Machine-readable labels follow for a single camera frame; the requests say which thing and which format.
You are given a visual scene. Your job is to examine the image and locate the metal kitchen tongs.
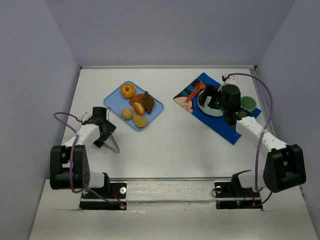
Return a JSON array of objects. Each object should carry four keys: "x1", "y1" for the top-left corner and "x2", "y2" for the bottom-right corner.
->
[{"x1": 103, "y1": 107, "x2": 121, "y2": 154}]

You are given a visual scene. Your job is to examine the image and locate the dark brown croissant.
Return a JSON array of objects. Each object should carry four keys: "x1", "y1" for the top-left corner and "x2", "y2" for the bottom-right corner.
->
[{"x1": 141, "y1": 91, "x2": 155, "y2": 115}]

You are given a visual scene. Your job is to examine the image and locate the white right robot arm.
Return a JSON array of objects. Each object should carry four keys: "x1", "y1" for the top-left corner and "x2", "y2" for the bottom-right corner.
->
[{"x1": 197, "y1": 84, "x2": 307, "y2": 193}]

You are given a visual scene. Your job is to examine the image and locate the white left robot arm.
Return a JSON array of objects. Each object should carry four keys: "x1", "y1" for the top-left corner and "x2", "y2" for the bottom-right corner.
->
[{"x1": 49, "y1": 106, "x2": 116, "y2": 195}]

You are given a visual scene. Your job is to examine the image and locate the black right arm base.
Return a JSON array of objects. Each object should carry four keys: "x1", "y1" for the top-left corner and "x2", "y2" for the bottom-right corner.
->
[{"x1": 211, "y1": 181, "x2": 263, "y2": 210}]

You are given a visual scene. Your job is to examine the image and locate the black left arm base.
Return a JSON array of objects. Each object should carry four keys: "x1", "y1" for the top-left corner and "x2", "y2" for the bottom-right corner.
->
[{"x1": 78, "y1": 181, "x2": 128, "y2": 211}]

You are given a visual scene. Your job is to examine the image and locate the seeded tan bread slice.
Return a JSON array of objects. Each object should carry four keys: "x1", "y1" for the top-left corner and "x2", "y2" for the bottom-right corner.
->
[{"x1": 132, "y1": 114, "x2": 149, "y2": 129}]

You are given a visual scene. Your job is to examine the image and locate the orange bread roll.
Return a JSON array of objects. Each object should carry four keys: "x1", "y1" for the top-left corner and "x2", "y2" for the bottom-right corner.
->
[{"x1": 133, "y1": 102, "x2": 145, "y2": 116}]

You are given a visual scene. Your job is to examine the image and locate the orange brown flat bread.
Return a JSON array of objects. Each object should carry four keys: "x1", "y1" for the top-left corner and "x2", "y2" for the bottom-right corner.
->
[{"x1": 129, "y1": 93, "x2": 145, "y2": 106}]

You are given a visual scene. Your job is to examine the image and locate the orange plastic fork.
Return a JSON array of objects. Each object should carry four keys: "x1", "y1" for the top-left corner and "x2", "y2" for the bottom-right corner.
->
[{"x1": 184, "y1": 82, "x2": 206, "y2": 103}]

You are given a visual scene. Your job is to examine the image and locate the pale green flower plate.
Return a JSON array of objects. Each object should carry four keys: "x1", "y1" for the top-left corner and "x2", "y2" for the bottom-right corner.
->
[{"x1": 197, "y1": 90, "x2": 223, "y2": 118}]

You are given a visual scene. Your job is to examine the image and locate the blue cartoon placemat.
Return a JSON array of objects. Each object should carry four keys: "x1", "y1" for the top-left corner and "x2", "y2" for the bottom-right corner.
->
[{"x1": 172, "y1": 72, "x2": 262, "y2": 146}]

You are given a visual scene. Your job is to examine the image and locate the small tan round bun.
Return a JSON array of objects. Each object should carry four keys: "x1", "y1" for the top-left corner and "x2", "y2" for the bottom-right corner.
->
[{"x1": 121, "y1": 108, "x2": 134, "y2": 120}]

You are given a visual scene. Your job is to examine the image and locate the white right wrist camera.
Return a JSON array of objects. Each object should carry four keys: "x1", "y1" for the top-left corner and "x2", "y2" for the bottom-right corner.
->
[{"x1": 218, "y1": 75, "x2": 236, "y2": 92}]

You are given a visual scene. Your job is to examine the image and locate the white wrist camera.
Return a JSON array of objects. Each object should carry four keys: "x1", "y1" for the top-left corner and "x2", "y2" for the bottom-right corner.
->
[
  {"x1": 218, "y1": 75, "x2": 236, "y2": 92},
  {"x1": 80, "y1": 111, "x2": 92, "y2": 123}
]

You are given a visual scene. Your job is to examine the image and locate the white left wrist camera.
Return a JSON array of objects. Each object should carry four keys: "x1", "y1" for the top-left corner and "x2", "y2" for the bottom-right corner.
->
[{"x1": 80, "y1": 111, "x2": 92, "y2": 123}]

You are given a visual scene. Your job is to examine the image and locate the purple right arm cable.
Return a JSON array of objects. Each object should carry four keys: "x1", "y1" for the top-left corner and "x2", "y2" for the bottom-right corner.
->
[{"x1": 227, "y1": 72, "x2": 274, "y2": 208}]

